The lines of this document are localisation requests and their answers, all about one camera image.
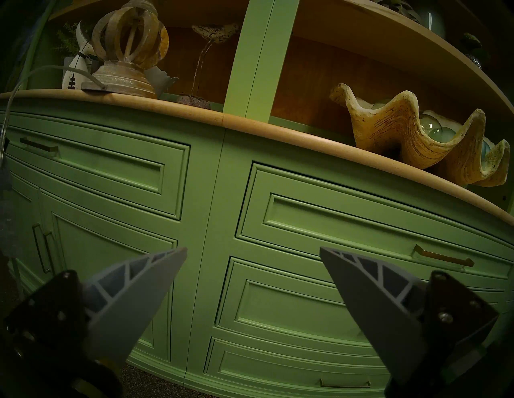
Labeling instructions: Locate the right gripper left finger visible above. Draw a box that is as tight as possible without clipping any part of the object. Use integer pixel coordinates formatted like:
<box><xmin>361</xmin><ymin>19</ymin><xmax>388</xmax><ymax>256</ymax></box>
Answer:
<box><xmin>4</xmin><ymin>248</ymin><xmax>187</xmax><ymax>386</ymax></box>

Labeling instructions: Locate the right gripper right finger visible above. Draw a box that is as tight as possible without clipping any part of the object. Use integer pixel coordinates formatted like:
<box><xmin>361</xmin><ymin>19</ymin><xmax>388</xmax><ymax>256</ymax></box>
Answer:
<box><xmin>320</xmin><ymin>248</ymin><xmax>498</xmax><ymax>386</ymax></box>

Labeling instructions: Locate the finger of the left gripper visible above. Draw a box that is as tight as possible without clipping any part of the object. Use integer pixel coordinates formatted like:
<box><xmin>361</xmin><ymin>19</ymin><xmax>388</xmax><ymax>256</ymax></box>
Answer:
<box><xmin>0</xmin><ymin>158</ymin><xmax>25</xmax><ymax>261</ymax></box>

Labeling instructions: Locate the clear lamp cable with switch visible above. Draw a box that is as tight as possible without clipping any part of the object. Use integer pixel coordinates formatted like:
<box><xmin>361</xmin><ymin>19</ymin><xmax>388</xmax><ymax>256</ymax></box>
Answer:
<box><xmin>0</xmin><ymin>65</ymin><xmax>108</xmax><ymax>161</ymax></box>

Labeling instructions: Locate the white whale tail figurine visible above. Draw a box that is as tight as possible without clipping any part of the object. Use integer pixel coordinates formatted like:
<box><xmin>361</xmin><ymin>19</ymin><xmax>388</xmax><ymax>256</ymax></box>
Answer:
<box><xmin>62</xmin><ymin>21</ymin><xmax>101</xmax><ymax>89</ymax></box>

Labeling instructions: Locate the carved wooden table lamp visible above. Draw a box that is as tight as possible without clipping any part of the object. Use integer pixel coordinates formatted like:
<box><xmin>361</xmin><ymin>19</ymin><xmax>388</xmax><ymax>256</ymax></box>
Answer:
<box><xmin>82</xmin><ymin>0</ymin><xmax>170</xmax><ymax>100</ymax></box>

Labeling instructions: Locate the giant clam shell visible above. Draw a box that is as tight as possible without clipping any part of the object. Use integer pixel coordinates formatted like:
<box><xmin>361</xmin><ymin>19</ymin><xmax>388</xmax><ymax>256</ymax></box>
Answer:
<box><xmin>329</xmin><ymin>83</ymin><xmax>511</xmax><ymax>187</ymax></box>

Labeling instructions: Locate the rosemary plant in white pot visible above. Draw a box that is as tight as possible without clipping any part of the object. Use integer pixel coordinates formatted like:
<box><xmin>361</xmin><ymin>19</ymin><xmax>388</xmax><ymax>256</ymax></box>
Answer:
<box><xmin>54</xmin><ymin>22</ymin><xmax>97</xmax><ymax>61</ymax></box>

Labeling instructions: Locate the shell-shaped bowl with seashells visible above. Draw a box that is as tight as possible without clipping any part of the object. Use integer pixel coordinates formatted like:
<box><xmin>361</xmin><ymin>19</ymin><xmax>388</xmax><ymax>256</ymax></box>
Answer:
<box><xmin>145</xmin><ymin>66</ymin><xmax>179</xmax><ymax>98</ymax></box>

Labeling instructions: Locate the brown shorebird figurine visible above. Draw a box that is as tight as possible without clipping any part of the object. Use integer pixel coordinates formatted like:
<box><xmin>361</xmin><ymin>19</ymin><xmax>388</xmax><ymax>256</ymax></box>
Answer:
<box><xmin>175</xmin><ymin>23</ymin><xmax>240</xmax><ymax>110</ymax></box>

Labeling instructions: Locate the green wooden shelf cabinet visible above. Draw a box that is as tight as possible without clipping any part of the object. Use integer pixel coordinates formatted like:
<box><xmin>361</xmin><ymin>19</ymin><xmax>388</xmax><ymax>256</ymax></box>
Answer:
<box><xmin>0</xmin><ymin>0</ymin><xmax>514</xmax><ymax>398</ymax></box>

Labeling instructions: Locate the small plant in glass pot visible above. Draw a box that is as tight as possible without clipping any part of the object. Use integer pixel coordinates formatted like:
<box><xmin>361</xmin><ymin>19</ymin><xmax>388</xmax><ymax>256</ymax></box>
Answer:
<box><xmin>458</xmin><ymin>32</ymin><xmax>484</xmax><ymax>69</ymax></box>

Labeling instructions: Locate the tall green ceramic vase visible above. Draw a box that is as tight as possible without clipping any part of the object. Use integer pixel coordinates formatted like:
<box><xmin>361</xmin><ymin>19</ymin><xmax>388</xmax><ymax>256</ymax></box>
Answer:
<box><xmin>414</xmin><ymin>0</ymin><xmax>447</xmax><ymax>39</ymax></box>

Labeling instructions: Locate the grey-green air plant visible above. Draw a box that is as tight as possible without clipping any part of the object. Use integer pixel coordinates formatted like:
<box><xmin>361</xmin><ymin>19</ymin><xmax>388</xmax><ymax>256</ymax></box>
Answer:
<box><xmin>375</xmin><ymin>0</ymin><xmax>422</xmax><ymax>24</ymax></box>

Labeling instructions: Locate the brass door handle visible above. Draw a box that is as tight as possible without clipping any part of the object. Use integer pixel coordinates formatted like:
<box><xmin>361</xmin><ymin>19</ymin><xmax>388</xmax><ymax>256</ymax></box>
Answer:
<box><xmin>43</xmin><ymin>230</ymin><xmax>57</xmax><ymax>275</ymax></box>
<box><xmin>32</xmin><ymin>223</ymin><xmax>45</xmax><ymax>274</ymax></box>

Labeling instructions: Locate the brass drawer handle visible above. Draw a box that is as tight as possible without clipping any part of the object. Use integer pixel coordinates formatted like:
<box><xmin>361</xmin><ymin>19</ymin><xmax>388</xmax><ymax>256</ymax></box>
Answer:
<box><xmin>414</xmin><ymin>244</ymin><xmax>475</xmax><ymax>268</ymax></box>
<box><xmin>319</xmin><ymin>378</ymin><xmax>371</xmax><ymax>389</ymax></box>
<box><xmin>20</xmin><ymin>137</ymin><xmax>60</xmax><ymax>157</ymax></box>

